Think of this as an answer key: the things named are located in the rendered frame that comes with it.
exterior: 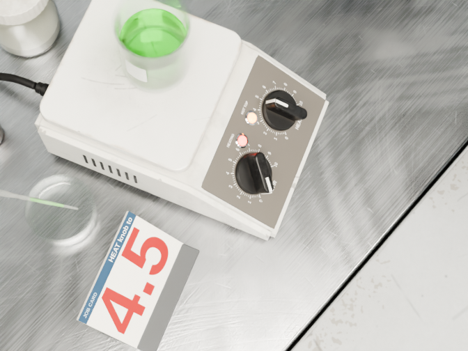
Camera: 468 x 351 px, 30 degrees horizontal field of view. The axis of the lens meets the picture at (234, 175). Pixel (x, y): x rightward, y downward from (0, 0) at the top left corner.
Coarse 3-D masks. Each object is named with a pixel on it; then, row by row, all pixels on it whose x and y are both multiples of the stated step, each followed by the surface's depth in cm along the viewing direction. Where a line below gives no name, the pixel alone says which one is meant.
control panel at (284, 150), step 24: (264, 72) 68; (240, 96) 67; (264, 96) 68; (312, 96) 70; (240, 120) 67; (264, 120) 68; (312, 120) 70; (264, 144) 68; (288, 144) 69; (216, 168) 66; (288, 168) 69; (216, 192) 66; (240, 192) 67; (288, 192) 69; (264, 216) 68
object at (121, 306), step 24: (144, 240) 68; (168, 240) 69; (120, 264) 66; (144, 264) 68; (120, 288) 66; (144, 288) 68; (96, 312) 65; (120, 312) 67; (144, 312) 68; (120, 336) 67
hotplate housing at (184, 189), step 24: (240, 72) 67; (288, 72) 70; (216, 120) 66; (48, 144) 68; (72, 144) 65; (96, 144) 65; (216, 144) 66; (96, 168) 69; (120, 168) 66; (144, 168) 65; (192, 168) 65; (168, 192) 67; (192, 192) 65; (216, 216) 68; (240, 216) 67
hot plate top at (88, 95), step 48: (96, 0) 66; (96, 48) 65; (192, 48) 66; (240, 48) 66; (48, 96) 64; (96, 96) 64; (144, 96) 64; (192, 96) 65; (144, 144) 63; (192, 144) 64
